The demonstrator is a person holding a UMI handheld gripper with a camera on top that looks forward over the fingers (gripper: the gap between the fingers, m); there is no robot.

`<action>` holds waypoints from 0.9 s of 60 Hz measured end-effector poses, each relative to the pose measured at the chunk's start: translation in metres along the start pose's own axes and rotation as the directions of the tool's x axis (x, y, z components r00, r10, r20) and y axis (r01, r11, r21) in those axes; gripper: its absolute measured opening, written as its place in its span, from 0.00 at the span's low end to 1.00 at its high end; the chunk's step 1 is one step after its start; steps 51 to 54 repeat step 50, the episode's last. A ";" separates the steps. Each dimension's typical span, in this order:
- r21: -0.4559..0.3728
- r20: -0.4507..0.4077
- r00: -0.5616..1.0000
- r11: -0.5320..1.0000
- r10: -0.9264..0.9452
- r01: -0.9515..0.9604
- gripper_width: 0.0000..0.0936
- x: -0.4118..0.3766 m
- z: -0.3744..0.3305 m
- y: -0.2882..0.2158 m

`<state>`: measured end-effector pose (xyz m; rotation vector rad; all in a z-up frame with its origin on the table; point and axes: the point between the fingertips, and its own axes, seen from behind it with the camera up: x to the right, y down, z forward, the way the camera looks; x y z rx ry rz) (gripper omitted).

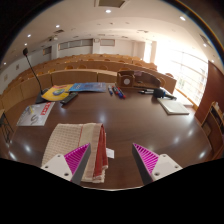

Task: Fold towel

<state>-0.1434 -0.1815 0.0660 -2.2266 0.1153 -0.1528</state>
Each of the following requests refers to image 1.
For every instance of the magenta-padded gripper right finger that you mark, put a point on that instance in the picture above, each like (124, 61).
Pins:
(146, 159)

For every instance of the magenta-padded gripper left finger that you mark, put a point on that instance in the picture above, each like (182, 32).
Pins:
(77, 157)

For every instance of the beige checked towel, red border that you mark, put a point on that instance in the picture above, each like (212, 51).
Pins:
(66, 140)

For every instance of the grey magazine with red print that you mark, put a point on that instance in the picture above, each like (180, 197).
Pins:
(36, 115)

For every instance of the black remote control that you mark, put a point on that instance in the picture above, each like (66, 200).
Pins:
(69, 98)

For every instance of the yellow folder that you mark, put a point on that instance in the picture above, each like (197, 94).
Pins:
(56, 93)

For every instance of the black desk device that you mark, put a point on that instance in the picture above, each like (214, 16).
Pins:
(159, 93)

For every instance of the black gooseneck desk microphone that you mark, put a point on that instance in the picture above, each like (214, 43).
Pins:
(42, 99)

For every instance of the red marker pen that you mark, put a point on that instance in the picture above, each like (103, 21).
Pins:
(121, 93)

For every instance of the blue booklet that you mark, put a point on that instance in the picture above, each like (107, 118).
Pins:
(88, 87)

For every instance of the small folding side table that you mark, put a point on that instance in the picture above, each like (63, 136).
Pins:
(5, 125)

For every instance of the wooden auditorium seat rows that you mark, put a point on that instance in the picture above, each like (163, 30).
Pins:
(73, 77)

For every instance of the large bright window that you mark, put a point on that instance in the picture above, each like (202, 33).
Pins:
(186, 73)

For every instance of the recessed ceiling lights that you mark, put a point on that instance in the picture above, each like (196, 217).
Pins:
(108, 11)

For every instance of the ceiling air vent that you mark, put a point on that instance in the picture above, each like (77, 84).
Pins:
(110, 2)

